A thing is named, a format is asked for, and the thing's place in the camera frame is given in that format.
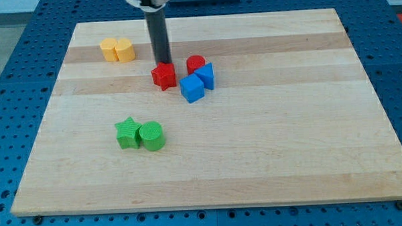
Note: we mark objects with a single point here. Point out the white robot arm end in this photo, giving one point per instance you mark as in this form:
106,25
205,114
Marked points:
150,6

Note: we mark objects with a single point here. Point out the red star block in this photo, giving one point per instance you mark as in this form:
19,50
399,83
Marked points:
164,75

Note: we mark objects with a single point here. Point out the green star block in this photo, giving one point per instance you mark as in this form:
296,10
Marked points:
128,134

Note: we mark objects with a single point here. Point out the blue cube block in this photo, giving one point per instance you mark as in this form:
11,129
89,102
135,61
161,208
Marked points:
192,88

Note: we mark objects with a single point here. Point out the blue triangle block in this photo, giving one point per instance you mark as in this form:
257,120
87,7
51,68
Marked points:
206,74

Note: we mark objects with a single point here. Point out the red cylinder block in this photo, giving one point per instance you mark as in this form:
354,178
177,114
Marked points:
194,62

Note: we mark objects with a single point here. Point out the green cylinder block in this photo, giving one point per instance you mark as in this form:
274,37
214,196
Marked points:
151,134

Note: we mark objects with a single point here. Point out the wooden board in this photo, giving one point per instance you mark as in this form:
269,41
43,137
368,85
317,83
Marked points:
293,120

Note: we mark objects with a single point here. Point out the yellow block right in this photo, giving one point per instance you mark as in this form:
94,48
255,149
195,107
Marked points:
125,50

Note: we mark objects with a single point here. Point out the yellow block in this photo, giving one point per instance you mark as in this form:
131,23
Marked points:
125,50
108,49

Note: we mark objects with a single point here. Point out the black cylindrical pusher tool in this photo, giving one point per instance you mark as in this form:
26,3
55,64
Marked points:
158,36

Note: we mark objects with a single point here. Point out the yellow block left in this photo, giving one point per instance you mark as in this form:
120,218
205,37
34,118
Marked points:
108,49

